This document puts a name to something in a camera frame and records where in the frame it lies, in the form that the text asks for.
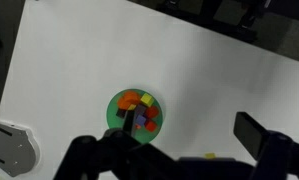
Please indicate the red wooden block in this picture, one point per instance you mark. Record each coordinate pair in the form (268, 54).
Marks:
(151, 126)
(138, 126)

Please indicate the orange wooden block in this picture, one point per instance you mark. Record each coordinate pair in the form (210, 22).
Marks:
(133, 96)
(151, 111)
(123, 103)

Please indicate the gray metal base plate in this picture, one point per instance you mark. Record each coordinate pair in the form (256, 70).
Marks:
(9, 150)

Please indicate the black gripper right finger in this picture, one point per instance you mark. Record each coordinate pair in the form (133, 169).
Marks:
(275, 150)

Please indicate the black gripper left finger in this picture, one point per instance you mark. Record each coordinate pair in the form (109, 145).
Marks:
(102, 156)

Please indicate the yellow wooden block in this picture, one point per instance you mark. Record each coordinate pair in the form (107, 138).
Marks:
(147, 99)
(210, 155)
(132, 106)

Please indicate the blue wooden block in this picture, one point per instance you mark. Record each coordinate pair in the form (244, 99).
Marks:
(140, 120)

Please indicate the purple wooden block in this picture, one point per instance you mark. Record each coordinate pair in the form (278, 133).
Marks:
(140, 108)

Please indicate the green plastic bowl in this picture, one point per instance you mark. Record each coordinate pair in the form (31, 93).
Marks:
(114, 115)

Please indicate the black equipment frame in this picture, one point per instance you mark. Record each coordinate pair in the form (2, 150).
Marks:
(205, 16)

